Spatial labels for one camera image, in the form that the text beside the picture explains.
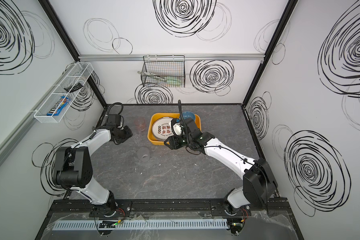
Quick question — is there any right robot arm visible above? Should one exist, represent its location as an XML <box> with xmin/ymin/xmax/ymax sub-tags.
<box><xmin>164</xmin><ymin>118</ymin><xmax>278</xmax><ymax>216</ymax></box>

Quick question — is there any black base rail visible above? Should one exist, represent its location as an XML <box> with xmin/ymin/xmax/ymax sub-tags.
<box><xmin>47</xmin><ymin>198</ymin><xmax>291</xmax><ymax>218</ymax></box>

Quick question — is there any yellow plastic bin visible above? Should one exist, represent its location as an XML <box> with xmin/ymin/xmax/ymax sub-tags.
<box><xmin>147</xmin><ymin>112</ymin><xmax>202</xmax><ymax>146</ymax></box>

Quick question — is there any white slotted cable duct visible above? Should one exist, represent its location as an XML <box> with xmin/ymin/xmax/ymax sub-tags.
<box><xmin>52</xmin><ymin>219</ymin><xmax>229</xmax><ymax>231</ymax></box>

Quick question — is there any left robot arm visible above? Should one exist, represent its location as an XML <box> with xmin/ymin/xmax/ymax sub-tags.
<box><xmin>52</xmin><ymin>114</ymin><xmax>132</xmax><ymax>217</ymax></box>

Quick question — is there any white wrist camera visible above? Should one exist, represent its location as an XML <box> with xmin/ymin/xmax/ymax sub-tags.
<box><xmin>171</xmin><ymin>118</ymin><xmax>184</xmax><ymax>137</ymax></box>

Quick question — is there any pink transparent cup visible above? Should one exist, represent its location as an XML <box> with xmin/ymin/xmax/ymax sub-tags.
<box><xmin>134</xmin><ymin>117</ymin><xmax>146</xmax><ymax>132</ymax></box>

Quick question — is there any grey-blue bottom bowl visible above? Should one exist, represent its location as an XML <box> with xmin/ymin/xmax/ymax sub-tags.
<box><xmin>182</xmin><ymin>111</ymin><xmax>196</xmax><ymax>121</ymax></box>

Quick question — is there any black wire basket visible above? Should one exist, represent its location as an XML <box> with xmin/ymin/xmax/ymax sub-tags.
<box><xmin>138</xmin><ymin>55</ymin><xmax>186</xmax><ymax>88</ymax></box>

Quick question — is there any green utensil in basket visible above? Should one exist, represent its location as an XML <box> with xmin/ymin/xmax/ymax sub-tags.
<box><xmin>151</xmin><ymin>76</ymin><xmax>182</xmax><ymax>86</ymax></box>

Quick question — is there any blue candy packet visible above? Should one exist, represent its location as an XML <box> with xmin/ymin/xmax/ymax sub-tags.
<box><xmin>47</xmin><ymin>96</ymin><xmax>71</xmax><ymax>116</ymax></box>

